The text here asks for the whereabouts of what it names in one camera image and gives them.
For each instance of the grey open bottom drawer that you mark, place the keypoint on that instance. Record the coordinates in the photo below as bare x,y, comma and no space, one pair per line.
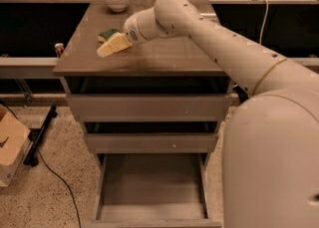
152,191

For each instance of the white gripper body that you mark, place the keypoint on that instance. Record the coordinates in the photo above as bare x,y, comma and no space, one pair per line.
132,32

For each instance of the black stand leg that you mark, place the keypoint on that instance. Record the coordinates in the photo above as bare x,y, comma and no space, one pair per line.
36,135

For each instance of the red soda can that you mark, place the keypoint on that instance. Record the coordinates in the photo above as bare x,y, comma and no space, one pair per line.
59,49

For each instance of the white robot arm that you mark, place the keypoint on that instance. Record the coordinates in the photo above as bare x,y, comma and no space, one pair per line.
270,158

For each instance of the grey top drawer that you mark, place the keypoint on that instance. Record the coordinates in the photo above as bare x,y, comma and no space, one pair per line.
138,108

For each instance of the cardboard box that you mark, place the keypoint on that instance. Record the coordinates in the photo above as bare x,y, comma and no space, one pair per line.
14,139

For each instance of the grey middle drawer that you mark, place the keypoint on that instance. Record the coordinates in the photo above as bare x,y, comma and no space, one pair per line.
151,142

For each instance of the green and yellow sponge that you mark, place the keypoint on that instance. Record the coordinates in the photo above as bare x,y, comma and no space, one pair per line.
106,35

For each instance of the grey drawer cabinet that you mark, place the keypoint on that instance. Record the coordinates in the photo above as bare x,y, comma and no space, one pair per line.
160,67

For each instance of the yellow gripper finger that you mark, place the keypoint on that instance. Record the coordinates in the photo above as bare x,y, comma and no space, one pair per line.
114,44

